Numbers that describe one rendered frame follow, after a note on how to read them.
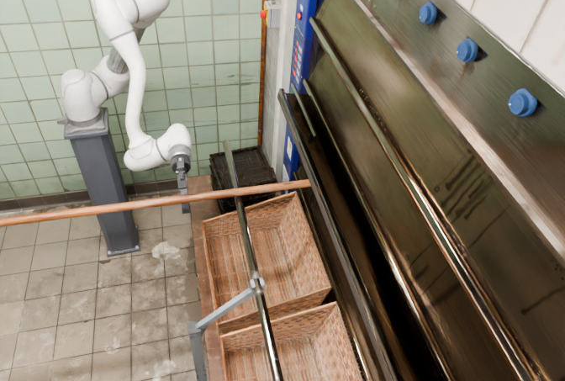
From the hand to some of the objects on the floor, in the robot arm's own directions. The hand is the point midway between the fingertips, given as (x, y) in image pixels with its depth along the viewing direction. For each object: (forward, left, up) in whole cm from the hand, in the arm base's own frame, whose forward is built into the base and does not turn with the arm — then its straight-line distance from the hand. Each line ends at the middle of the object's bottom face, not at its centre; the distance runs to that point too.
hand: (184, 198), depth 166 cm
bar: (+31, +5, -119) cm, 123 cm away
